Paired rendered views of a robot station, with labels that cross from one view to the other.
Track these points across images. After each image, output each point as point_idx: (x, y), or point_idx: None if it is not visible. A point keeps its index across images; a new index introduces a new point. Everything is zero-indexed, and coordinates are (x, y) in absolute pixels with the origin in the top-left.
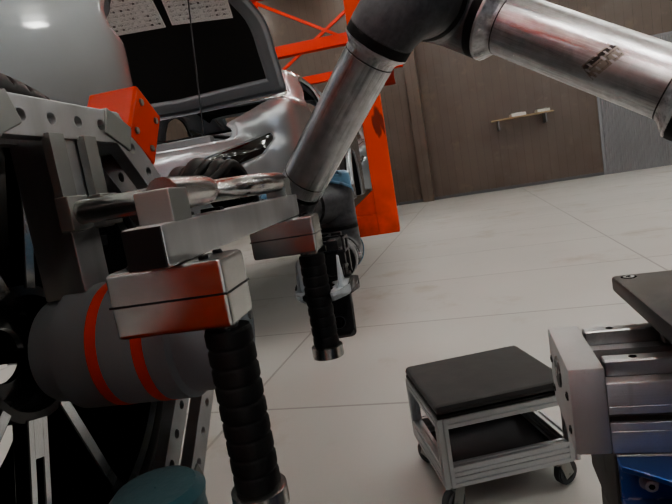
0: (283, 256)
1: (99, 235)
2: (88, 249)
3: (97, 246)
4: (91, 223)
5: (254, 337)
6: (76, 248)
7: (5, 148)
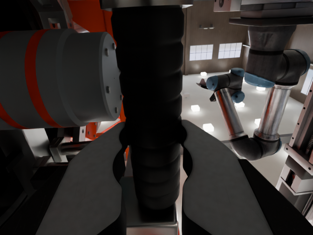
0: (122, 177)
1: (35, 155)
2: (41, 140)
3: (36, 146)
4: (58, 147)
5: (103, 68)
6: (46, 135)
7: (17, 196)
